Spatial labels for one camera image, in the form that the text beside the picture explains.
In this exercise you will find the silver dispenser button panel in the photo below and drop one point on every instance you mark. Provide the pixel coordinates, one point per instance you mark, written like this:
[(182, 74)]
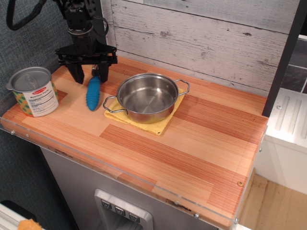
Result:
[(122, 212)]

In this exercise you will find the stainless steel pot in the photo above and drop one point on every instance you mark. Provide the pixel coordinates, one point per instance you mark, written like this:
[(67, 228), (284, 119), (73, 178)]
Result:
[(147, 98)]

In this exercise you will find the blue handled metal fork spatula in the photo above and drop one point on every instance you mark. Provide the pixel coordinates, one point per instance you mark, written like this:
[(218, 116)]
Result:
[(93, 91)]

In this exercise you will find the white toy sink unit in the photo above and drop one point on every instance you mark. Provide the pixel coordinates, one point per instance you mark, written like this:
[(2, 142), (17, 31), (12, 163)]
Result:
[(282, 156)]

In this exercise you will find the yellow folded cloth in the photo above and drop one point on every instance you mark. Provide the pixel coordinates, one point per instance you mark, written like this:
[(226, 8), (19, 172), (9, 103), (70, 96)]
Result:
[(156, 128)]

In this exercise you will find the toy food can container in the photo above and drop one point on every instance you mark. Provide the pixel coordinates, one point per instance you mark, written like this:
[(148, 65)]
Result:
[(34, 91)]

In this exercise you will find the grey toy fridge cabinet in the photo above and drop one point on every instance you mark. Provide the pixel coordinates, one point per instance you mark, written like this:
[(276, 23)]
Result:
[(79, 183)]

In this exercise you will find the clear acrylic edge guard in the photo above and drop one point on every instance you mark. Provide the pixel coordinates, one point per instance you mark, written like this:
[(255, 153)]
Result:
[(201, 166)]

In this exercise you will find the white frame bottom left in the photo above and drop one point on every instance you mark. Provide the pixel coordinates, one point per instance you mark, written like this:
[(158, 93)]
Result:
[(9, 220)]

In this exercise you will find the orange sponge piece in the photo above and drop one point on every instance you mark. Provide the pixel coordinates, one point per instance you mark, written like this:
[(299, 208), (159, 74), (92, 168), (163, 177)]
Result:
[(29, 224)]

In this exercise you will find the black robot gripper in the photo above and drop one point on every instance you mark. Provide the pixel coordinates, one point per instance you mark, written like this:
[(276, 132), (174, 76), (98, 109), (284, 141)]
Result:
[(86, 50)]

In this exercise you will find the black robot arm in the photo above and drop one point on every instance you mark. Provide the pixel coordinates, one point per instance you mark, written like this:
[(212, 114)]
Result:
[(88, 29)]

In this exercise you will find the dark right shelf post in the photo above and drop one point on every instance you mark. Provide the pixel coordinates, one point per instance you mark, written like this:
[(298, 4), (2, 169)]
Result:
[(286, 56)]

